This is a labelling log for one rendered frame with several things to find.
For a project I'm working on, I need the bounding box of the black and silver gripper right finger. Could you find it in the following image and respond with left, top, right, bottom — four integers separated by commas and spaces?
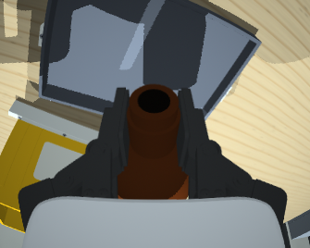
176, 88, 287, 229

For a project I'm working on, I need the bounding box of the brown bottle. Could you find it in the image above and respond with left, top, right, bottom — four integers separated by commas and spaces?
118, 84, 189, 200

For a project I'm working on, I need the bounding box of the yellow divided crate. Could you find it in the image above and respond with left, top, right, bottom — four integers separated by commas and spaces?
0, 119, 87, 233

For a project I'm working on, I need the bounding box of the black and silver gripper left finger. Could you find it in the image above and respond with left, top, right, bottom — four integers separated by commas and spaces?
18, 87, 130, 231

